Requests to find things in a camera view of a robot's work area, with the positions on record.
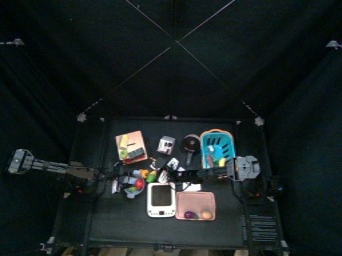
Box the black white toy sushi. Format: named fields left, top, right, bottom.
left=166, top=157, right=180, bottom=172
left=149, top=155, right=168, bottom=170

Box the white rice toy sushi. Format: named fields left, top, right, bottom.
left=156, top=169, right=171, bottom=184

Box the blue basket with orange rim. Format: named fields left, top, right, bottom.
left=199, top=128, right=236, bottom=170

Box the grey blue toy bowl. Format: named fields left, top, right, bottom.
left=116, top=169, right=147, bottom=200

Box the white paper card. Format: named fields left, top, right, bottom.
left=182, top=182, right=203, bottom=193

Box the black toy block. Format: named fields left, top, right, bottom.
left=127, top=147, right=147, bottom=160

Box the white toy tablet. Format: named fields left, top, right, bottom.
left=145, top=182, right=178, bottom=219

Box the blue toy utensil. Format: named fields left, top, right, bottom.
left=207, top=144, right=226, bottom=161

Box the pink square tray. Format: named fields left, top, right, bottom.
left=174, top=191, right=218, bottom=222

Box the yellow toy cheese slice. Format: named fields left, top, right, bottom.
left=117, top=134, right=131, bottom=152

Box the small black white box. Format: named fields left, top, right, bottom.
left=156, top=135, right=176, bottom=156

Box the black toy frying pan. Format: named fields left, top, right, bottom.
left=180, top=133, right=202, bottom=167

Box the white warning label sticker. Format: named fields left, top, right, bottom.
left=247, top=214, right=280, bottom=245

